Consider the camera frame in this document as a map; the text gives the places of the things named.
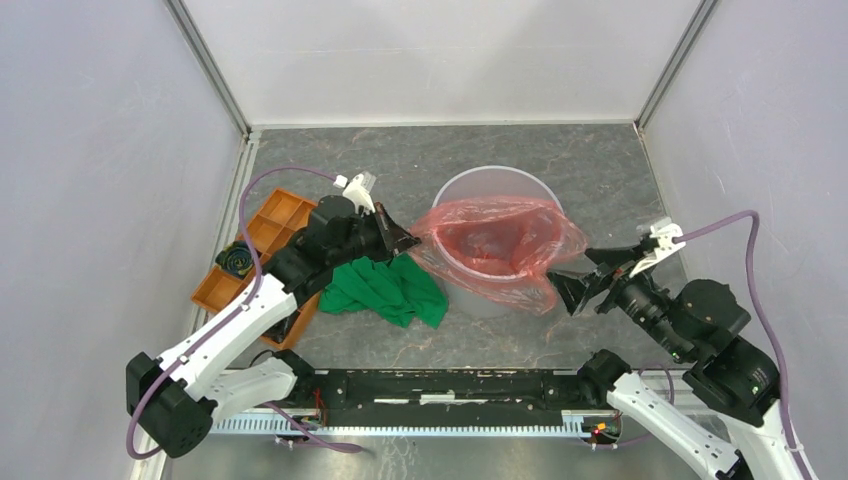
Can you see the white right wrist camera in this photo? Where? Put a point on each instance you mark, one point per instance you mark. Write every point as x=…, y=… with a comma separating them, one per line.
x=657, y=244

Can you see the grey plastic trash bin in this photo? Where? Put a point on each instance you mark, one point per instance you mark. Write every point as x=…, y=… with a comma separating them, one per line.
x=485, y=181

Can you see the red plastic trash bag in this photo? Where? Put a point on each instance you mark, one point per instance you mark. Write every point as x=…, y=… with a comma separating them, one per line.
x=499, y=248

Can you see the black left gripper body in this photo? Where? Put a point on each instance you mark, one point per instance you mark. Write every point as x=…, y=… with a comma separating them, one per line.
x=366, y=241

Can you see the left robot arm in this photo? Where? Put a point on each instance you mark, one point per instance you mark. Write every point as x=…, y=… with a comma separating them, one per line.
x=174, y=399

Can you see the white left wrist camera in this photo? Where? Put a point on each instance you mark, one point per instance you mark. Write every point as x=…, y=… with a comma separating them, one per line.
x=358, y=190

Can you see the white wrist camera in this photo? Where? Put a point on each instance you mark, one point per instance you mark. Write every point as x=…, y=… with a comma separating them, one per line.
x=358, y=190
x=657, y=244

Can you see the slotted cable duct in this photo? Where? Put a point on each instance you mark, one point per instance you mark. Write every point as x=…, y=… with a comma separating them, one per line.
x=270, y=423

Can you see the green cloth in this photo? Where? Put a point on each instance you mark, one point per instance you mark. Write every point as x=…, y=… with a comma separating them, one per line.
x=397, y=290

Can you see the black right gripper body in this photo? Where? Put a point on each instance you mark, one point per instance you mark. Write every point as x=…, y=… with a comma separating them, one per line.
x=644, y=301

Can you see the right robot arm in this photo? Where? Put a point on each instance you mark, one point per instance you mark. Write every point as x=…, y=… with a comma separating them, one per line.
x=743, y=385

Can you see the orange compartment tray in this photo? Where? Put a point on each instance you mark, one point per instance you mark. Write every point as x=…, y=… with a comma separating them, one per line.
x=281, y=215

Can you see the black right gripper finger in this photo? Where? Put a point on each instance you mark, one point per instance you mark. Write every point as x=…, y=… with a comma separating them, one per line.
x=576, y=290
x=620, y=255

